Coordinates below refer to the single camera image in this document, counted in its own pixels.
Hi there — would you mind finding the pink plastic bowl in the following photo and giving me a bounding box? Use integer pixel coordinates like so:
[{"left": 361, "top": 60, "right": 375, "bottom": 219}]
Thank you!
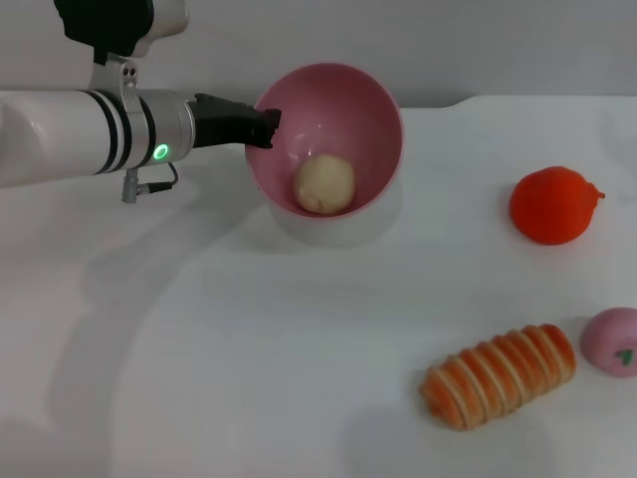
[{"left": 244, "top": 62, "right": 406, "bottom": 218}]

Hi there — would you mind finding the orange striped bread roll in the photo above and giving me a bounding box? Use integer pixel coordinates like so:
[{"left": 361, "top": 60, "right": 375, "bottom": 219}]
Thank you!
[{"left": 418, "top": 323, "right": 579, "bottom": 431}]

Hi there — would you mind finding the left arm cable with connector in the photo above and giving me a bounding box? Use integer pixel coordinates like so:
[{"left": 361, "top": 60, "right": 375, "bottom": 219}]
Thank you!
[{"left": 120, "top": 162, "right": 180, "bottom": 204}]

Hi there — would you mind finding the pink peach bun toy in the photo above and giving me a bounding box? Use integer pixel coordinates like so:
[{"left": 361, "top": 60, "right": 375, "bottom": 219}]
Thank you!
[{"left": 580, "top": 307, "right": 637, "bottom": 380}]

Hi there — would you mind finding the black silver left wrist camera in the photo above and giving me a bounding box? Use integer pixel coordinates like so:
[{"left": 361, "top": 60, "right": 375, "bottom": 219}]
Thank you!
[{"left": 53, "top": 0, "right": 191, "bottom": 68}]

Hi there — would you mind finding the orange red persimmon toy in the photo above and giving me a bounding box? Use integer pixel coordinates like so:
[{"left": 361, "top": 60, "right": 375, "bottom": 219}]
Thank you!
[{"left": 509, "top": 165, "right": 607, "bottom": 247}]

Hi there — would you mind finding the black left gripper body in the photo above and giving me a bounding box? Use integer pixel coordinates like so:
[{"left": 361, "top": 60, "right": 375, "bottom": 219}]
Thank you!
[{"left": 187, "top": 93, "right": 264, "bottom": 149}]

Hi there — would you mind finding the beige egg yolk pastry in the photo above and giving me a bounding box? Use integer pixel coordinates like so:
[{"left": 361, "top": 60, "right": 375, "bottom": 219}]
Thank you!
[{"left": 293, "top": 152, "right": 357, "bottom": 216}]

